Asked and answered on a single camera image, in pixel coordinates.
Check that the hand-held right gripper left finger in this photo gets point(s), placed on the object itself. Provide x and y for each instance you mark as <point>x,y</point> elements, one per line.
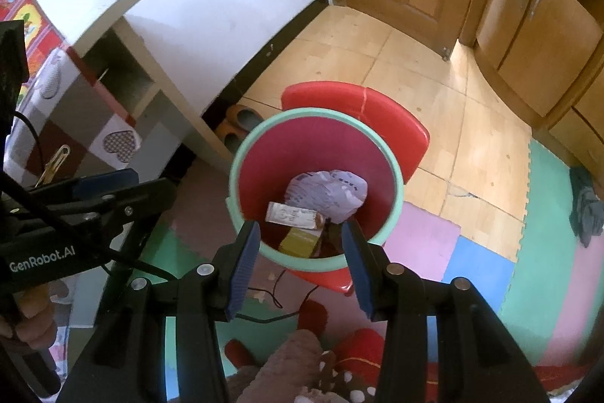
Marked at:
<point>243,271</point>

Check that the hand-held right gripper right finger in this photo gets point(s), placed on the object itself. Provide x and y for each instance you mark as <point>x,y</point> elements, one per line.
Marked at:
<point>358,271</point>

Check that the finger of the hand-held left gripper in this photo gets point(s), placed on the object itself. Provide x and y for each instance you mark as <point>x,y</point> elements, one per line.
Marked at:
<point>155,195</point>
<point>108,182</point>

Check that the yellow small box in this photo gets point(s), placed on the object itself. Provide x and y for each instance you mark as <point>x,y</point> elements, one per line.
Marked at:
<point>297,242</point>

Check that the white plastic bag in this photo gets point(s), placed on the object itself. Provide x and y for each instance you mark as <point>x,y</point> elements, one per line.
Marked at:
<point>330,195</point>

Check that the red bucket with green rim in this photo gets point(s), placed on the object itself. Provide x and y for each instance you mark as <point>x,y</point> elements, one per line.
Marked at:
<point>264,167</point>

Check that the person's left hand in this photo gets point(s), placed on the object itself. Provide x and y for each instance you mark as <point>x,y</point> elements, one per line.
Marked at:
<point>33,318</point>

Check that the metal spring clip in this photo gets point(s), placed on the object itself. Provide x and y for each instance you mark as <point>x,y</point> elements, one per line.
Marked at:
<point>54,164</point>

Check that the checkered heart blanket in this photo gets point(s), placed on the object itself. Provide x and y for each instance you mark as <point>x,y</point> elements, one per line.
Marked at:
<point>80,110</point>

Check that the red plush slipper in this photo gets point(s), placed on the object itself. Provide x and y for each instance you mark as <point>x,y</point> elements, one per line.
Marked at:
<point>363,351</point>

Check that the brown slipper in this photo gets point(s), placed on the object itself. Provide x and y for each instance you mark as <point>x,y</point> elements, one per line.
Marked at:
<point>245,117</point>
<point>231,141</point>

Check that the brown fuzzy pants leg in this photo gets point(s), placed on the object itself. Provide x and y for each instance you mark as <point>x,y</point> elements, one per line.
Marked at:
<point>283,365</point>

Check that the beige side table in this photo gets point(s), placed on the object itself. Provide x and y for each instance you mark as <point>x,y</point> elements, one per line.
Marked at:
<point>160,86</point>

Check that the colourful foam floor mat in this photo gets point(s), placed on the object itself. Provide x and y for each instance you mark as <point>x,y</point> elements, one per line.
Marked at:
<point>486,266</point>

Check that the red plastic stool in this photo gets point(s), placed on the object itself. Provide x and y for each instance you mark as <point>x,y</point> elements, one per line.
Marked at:
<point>401,124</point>

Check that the grey cloth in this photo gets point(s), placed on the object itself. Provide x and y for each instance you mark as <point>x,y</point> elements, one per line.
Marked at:
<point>587,214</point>

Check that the wooden cabinet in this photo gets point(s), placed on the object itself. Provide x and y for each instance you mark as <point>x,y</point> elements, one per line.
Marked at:
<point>533,44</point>

